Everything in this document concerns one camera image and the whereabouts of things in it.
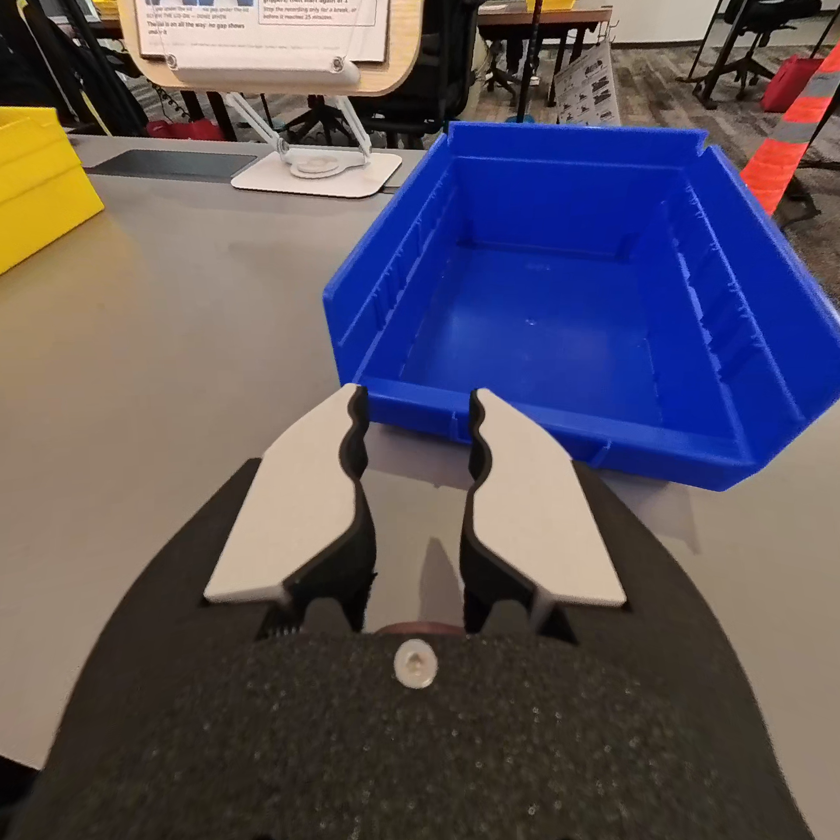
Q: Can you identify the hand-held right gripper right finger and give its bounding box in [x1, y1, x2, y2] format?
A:
[459, 387, 627, 634]

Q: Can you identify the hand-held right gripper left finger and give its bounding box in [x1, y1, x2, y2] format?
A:
[203, 384, 378, 634]

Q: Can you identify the blue plastic bin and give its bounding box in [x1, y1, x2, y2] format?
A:
[322, 120, 840, 492]

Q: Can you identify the yellow plastic bin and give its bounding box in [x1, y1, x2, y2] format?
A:
[0, 107, 106, 275]

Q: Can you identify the red bag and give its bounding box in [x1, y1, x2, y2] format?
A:
[761, 56, 824, 112]
[146, 118, 221, 140]

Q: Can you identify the orange traffic cone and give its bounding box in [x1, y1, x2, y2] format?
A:
[740, 62, 840, 217]

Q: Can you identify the pictogram floor sign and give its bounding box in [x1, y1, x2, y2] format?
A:
[553, 41, 621, 126]

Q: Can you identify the black office chair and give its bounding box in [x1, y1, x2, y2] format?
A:
[676, 0, 821, 109]
[361, 0, 480, 148]

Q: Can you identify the brown desk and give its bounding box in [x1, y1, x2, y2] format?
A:
[478, 5, 613, 27]

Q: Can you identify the black backpack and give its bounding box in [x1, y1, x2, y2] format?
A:
[0, 0, 148, 135]

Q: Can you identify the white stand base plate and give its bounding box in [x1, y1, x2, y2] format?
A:
[231, 152, 403, 198]

